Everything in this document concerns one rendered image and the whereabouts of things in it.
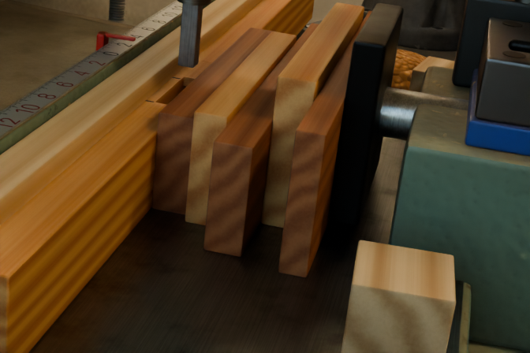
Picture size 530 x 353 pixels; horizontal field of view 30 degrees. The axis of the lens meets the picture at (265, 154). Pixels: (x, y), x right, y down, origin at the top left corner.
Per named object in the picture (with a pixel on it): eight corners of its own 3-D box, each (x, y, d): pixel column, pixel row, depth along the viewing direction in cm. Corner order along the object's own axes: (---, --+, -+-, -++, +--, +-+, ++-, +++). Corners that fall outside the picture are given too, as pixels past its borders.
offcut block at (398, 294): (347, 311, 41) (358, 238, 39) (439, 327, 40) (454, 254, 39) (339, 362, 37) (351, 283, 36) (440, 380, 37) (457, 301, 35)
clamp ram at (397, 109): (483, 251, 46) (522, 67, 43) (326, 221, 47) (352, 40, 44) (486, 182, 54) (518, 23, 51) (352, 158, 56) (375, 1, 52)
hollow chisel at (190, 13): (193, 68, 53) (201, -25, 51) (177, 65, 53) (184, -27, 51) (198, 64, 54) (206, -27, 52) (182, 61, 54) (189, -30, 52)
